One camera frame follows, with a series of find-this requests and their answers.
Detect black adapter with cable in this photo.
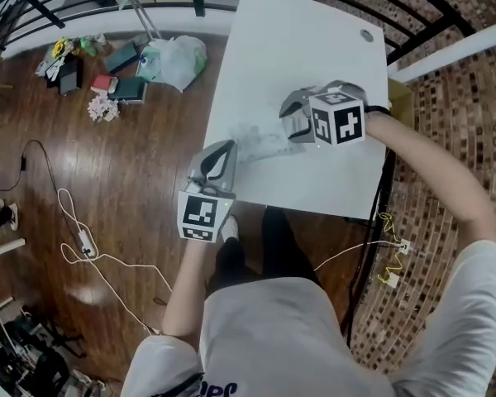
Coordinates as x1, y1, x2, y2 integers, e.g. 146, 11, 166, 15
0, 139, 59, 194

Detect person's left forearm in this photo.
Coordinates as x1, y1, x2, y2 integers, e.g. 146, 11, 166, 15
161, 237, 220, 338

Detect person's right forearm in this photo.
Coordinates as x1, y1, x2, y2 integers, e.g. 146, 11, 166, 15
365, 112, 496, 264

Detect red book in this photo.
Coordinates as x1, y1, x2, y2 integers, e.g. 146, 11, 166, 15
90, 74, 119, 93

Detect brown cardboard box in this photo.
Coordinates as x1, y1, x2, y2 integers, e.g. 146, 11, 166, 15
386, 76, 414, 127

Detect white plastic bag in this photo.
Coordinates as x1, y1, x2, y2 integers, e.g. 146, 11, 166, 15
142, 35, 207, 93

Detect clear plastic bag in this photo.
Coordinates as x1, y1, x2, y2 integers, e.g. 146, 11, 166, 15
229, 122, 307, 165

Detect black metal railing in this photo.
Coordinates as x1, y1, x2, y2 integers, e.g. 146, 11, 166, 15
0, 0, 496, 65

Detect long white cable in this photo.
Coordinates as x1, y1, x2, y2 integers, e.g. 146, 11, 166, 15
57, 188, 406, 338

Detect white desk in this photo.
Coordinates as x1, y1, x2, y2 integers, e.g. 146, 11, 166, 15
0, 237, 26, 334

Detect yellow cable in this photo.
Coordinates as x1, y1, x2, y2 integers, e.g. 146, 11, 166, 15
375, 211, 402, 285

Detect person's white shirt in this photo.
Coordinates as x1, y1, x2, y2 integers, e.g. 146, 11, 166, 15
122, 240, 496, 397

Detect person's white shoe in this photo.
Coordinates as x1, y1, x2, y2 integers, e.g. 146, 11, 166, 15
221, 215, 241, 243

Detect green book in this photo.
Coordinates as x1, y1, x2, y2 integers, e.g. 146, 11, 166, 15
105, 41, 140, 74
108, 76, 149, 106

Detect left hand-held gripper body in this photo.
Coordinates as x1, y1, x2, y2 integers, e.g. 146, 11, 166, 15
176, 175, 237, 244

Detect yellow sunflower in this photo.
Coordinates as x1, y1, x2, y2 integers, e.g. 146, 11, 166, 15
51, 38, 74, 60

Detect small white power strip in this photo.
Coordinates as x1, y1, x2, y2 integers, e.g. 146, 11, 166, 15
76, 229, 96, 260

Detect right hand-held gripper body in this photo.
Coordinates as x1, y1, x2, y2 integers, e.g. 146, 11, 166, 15
309, 79, 366, 146

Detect white square table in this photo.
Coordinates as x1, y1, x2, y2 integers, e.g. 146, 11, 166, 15
202, 0, 392, 218

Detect black box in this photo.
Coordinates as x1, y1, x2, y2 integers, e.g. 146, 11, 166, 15
45, 58, 83, 97

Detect black office chair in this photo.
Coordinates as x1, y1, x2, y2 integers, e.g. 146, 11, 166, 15
0, 312, 83, 397

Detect green plant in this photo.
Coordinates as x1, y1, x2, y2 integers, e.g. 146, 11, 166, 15
80, 33, 107, 55

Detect person's black trousers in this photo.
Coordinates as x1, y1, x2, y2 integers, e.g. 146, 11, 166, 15
206, 207, 323, 301

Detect pink flower pot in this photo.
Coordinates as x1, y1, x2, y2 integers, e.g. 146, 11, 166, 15
86, 93, 121, 122

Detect mop with metal handle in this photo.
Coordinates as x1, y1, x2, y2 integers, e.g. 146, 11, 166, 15
123, 0, 162, 43

